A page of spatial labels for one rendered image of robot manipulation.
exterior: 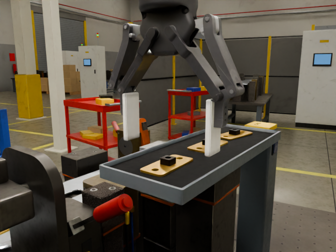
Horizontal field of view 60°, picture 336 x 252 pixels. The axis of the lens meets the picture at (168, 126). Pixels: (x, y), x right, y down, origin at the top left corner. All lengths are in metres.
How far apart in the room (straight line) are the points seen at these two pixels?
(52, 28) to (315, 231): 4.18
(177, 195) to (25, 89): 7.51
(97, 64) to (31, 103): 3.78
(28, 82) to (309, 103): 6.37
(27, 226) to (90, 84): 10.67
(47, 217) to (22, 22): 7.54
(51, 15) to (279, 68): 5.20
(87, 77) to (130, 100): 10.71
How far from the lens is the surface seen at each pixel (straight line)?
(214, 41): 0.35
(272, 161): 0.75
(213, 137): 0.36
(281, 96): 7.64
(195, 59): 0.36
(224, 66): 0.34
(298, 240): 1.19
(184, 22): 0.37
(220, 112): 0.35
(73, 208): 0.49
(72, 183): 0.81
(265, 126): 0.72
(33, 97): 7.83
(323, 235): 1.25
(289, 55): 7.60
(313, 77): 6.77
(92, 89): 11.03
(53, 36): 4.68
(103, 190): 0.49
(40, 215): 0.42
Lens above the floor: 1.30
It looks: 12 degrees down
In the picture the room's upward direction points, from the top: straight up
